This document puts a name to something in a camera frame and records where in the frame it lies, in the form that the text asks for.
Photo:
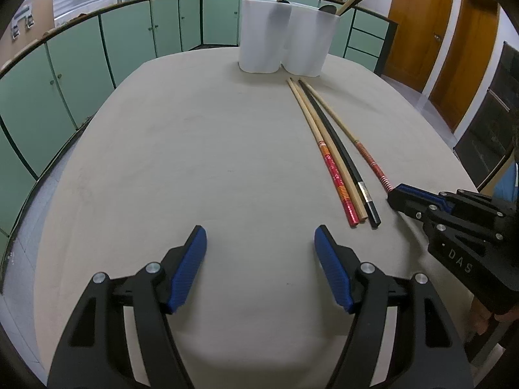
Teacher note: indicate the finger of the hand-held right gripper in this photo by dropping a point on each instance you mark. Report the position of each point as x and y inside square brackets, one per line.
[421, 194]
[409, 206]

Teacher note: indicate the white wall-mounted device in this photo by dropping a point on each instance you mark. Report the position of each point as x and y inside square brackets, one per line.
[24, 10]

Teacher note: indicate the brown wooden chopstick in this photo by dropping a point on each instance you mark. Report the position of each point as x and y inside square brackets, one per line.
[344, 174]

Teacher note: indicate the green lower kitchen cabinets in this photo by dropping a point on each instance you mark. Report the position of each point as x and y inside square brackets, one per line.
[125, 28]

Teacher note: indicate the person's blue clothing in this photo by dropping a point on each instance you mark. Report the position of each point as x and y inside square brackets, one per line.
[507, 182]

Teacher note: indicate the white two-compartment utensil holder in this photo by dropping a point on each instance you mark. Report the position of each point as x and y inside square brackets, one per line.
[263, 36]

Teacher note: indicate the wooden board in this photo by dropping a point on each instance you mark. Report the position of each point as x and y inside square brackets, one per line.
[40, 16]

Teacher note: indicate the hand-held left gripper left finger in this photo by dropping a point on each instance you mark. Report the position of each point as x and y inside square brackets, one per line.
[188, 267]

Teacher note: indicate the black glass cabinet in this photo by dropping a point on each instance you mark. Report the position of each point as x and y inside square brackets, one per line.
[498, 121]

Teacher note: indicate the black spoon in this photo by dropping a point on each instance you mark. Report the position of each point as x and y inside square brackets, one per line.
[328, 8]

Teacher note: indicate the person's right hand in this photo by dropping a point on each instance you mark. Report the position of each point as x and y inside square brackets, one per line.
[483, 318]

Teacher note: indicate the wooden door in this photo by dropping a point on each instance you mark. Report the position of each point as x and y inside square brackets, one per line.
[466, 60]
[417, 28]

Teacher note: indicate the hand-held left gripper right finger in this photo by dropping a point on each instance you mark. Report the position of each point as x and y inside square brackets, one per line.
[334, 271]

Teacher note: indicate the bamboo chopstick red striped end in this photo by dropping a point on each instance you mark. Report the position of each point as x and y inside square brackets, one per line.
[371, 163]

